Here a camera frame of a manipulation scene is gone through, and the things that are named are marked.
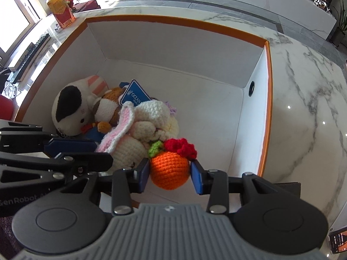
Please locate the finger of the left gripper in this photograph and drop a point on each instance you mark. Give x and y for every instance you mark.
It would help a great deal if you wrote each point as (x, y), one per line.
(67, 145)

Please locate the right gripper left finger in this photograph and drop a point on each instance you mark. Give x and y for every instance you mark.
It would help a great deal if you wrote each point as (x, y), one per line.
(126, 181)

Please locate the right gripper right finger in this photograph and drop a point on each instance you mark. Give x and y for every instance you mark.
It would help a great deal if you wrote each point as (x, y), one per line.
(215, 184)

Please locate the white black plush toy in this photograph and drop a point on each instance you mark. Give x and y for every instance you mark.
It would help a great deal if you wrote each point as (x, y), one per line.
(72, 107)

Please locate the orange crochet tangerine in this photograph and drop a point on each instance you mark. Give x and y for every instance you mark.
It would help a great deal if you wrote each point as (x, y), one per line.
(170, 162)

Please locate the white crochet bunny doll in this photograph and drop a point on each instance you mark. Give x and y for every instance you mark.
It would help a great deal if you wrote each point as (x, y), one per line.
(138, 126)

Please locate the black square box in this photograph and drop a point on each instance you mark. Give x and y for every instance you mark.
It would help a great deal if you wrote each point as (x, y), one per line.
(291, 187)

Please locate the red cup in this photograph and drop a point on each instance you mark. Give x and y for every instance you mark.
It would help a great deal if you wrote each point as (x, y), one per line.
(7, 108)

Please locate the orange cardboard storage box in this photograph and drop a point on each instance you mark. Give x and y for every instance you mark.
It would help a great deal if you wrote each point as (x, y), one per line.
(217, 77)

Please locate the black remote control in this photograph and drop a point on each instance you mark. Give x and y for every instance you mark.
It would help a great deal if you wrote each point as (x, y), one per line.
(34, 49)

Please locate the red gold tea box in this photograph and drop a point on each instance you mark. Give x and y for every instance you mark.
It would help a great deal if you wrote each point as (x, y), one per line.
(62, 12)

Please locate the smartphone on stand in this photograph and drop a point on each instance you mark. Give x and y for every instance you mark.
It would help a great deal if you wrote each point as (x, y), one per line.
(338, 240)

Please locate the potted green plant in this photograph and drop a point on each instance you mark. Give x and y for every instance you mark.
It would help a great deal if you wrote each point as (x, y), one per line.
(338, 9)

